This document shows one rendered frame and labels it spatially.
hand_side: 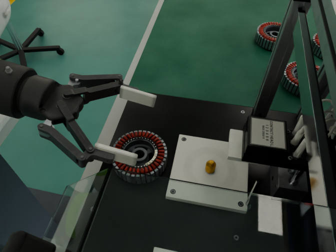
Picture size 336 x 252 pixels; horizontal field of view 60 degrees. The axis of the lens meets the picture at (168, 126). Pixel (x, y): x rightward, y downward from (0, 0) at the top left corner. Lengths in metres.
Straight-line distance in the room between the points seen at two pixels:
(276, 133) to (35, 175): 1.32
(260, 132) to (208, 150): 0.16
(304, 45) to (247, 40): 0.53
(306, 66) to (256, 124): 0.13
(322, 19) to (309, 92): 0.10
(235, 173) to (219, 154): 0.05
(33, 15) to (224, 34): 2.04
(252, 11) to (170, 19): 0.29
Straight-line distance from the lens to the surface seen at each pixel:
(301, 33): 0.49
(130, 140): 0.60
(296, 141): 0.50
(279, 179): 0.56
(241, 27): 1.03
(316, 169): 0.33
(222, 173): 0.59
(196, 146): 0.62
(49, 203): 1.50
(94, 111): 1.78
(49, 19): 2.68
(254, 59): 0.91
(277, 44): 0.60
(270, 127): 0.50
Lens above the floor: 1.29
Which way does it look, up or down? 51 degrees down
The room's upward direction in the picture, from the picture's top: straight up
